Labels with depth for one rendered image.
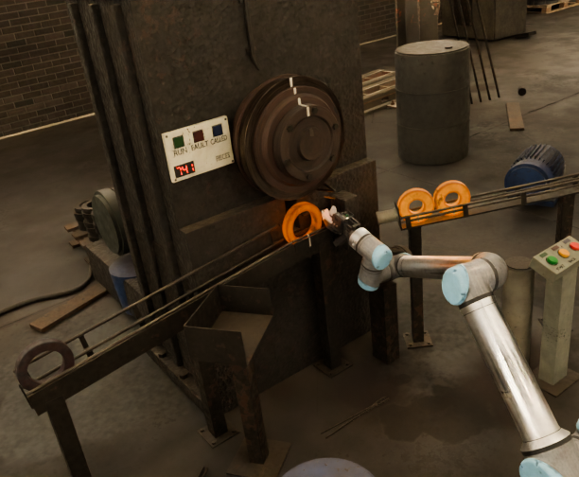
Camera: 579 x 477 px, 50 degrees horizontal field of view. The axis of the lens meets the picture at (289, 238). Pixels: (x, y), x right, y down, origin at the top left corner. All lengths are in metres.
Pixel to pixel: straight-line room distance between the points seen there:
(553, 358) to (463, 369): 0.39
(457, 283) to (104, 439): 1.64
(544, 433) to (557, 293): 0.77
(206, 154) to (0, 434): 1.57
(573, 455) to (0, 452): 2.22
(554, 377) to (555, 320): 0.28
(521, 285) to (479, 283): 0.68
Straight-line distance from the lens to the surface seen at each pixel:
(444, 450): 2.57
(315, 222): 2.57
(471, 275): 2.00
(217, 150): 2.35
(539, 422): 2.01
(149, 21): 2.21
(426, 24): 6.57
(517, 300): 2.71
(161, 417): 2.88
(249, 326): 2.21
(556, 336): 2.74
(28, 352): 2.19
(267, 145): 2.26
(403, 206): 2.72
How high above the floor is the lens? 1.83
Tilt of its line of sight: 26 degrees down
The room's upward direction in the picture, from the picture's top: 7 degrees counter-clockwise
